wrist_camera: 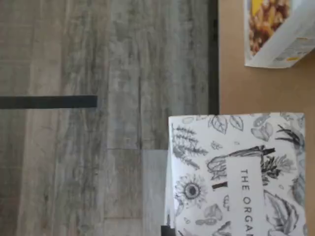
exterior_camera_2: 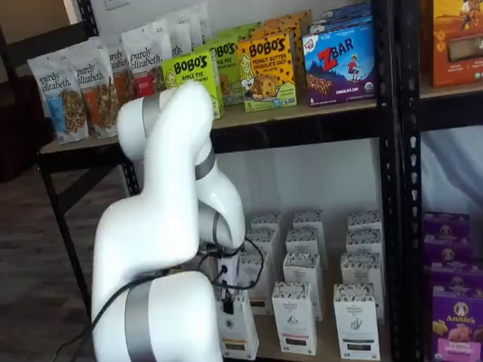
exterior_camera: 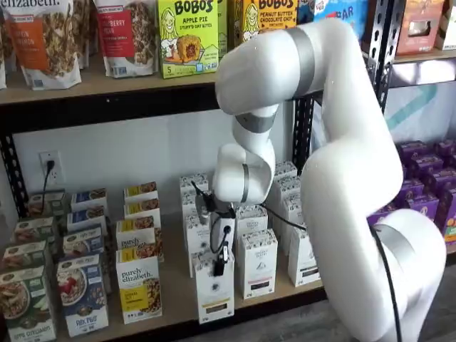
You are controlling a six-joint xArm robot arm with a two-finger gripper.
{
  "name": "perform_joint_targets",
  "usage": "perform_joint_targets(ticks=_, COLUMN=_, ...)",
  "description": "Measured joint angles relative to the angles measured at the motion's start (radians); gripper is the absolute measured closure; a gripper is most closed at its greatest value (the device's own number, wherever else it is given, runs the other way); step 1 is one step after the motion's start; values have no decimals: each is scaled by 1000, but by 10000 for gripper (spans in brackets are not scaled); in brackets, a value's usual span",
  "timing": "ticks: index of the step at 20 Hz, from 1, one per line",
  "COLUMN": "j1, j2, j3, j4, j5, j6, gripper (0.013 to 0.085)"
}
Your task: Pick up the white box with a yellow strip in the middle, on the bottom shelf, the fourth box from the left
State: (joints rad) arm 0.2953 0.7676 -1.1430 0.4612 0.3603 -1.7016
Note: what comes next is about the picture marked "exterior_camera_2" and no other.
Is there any white box yellow strip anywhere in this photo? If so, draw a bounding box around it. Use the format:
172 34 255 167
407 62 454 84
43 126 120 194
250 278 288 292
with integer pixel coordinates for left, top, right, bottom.
216 289 260 359

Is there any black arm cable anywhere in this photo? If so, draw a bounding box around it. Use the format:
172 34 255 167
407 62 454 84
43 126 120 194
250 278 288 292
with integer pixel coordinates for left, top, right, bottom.
91 259 227 329

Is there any granola bag blue label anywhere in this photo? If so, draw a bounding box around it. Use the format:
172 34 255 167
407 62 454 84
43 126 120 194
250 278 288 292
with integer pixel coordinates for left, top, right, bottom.
26 52 91 145

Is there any white box pink strip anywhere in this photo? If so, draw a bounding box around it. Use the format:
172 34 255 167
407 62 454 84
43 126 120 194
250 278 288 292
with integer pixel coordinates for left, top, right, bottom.
272 281 318 354

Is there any black looped gripper cable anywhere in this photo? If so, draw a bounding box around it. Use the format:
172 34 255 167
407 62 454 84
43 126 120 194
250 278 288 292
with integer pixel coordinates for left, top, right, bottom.
211 232 266 293

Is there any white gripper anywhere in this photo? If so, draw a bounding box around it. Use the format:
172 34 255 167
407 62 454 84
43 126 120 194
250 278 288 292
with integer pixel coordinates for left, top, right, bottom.
217 253 242 315

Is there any orange Bobo's box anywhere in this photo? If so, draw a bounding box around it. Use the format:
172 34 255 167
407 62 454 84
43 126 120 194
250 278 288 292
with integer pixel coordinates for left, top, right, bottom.
263 9 313 52

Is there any granola bag orange label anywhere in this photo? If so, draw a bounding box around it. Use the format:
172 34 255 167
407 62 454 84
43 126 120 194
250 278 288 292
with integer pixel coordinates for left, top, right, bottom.
107 42 137 107
73 37 121 139

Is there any dark wrist camera mount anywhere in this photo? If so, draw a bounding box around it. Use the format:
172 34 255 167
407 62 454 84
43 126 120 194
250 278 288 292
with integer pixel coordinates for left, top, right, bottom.
196 243 242 263

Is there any granola bag red label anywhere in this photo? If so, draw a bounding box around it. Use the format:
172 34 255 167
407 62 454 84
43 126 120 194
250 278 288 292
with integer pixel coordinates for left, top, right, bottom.
121 27 174 102

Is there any large orange snack box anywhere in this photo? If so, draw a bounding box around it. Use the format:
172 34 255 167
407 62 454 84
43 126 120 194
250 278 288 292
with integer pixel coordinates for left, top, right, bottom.
431 0 483 89

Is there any blue Zbar box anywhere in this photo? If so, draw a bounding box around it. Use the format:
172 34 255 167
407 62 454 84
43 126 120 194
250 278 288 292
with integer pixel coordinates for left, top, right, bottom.
301 25 378 108
309 2 374 38

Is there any dark brown furniture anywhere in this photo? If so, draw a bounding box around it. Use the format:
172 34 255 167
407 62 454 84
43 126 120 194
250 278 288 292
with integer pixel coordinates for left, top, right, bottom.
0 73 52 184

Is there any white box dark strip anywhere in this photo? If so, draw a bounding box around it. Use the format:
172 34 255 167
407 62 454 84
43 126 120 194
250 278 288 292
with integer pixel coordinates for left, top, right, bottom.
333 283 380 360

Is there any yellow Bobo's peanut butter box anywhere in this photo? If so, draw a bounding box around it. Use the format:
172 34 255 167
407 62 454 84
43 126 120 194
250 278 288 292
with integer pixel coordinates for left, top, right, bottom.
236 32 298 113

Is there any white granola bag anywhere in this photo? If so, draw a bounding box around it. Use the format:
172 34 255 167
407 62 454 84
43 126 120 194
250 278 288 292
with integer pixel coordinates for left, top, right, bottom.
177 2 211 50
152 16 194 58

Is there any purple Annie's box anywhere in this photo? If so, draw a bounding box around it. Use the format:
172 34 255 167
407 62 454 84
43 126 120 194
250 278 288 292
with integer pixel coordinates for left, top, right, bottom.
431 285 483 362
429 262 483 292
423 240 475 269
421 212 472 246

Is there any black metal shelf rack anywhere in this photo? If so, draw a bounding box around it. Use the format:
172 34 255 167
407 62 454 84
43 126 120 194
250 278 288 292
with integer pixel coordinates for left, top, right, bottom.
0 0 401 362
398 0 483 362

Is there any green Bobo's apple pie box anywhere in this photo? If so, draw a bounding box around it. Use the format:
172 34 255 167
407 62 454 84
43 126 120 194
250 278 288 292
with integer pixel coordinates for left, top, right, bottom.
217 21 264 43
205 35 243 107
162 44 224 121

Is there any white botanical print box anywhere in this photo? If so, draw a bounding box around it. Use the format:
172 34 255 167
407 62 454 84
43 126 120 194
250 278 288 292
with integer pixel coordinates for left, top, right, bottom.
346 210 383 235
245 227 281 265
293 210 325 235
285 227 328 261
250 211 283 235
340 252 386 325
239 251 275 317
345 228 384 261
282 251 326 322

